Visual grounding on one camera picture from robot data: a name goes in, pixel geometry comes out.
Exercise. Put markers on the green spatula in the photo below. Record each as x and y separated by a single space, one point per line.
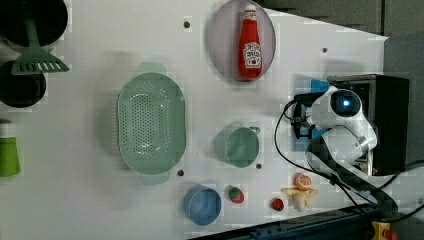
36 60

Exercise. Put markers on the grey round plate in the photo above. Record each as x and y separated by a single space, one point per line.
224 33

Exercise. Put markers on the toy strawberry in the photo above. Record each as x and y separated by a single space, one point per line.
236 195

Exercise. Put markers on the green cup with handle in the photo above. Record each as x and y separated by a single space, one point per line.
238 146

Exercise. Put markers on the orange half toy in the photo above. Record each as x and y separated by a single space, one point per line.
302 181

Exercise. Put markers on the red ketchup bottle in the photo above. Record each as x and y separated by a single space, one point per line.
250 62

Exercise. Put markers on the red toy tomato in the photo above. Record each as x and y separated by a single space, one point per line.
277 204

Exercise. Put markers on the lime green cup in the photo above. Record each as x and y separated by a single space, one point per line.
9 160

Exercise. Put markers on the black silver toaster oven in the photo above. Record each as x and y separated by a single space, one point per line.
385 103

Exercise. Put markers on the blue bowl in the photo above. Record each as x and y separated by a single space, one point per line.
202 205

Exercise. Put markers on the green colander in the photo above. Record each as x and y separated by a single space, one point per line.
151 123

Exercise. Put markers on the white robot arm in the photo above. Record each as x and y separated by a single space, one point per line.
347 136

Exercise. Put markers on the peeled toy banana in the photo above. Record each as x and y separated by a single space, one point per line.
301 198

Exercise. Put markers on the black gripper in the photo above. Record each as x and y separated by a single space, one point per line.
298 121

